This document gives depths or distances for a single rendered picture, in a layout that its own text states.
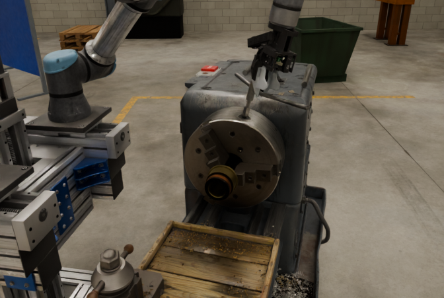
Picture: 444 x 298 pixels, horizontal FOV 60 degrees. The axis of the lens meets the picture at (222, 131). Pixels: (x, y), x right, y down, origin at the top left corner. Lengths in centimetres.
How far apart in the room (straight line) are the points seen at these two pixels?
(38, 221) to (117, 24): 67
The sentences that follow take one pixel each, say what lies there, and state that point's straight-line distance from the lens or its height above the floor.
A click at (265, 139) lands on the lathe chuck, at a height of 119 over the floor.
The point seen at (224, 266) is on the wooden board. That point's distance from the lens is 114.
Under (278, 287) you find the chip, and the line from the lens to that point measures 151.
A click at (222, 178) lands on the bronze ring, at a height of 111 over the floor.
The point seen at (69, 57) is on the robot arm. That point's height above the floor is 138.
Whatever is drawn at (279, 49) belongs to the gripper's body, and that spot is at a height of 146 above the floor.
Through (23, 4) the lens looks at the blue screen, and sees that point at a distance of 603.
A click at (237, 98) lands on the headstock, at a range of 132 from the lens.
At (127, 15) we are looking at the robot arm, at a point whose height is 152.
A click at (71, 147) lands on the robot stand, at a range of 148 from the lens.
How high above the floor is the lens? 166
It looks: 23 degrees down
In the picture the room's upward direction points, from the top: 1 degrees counter-clockwise
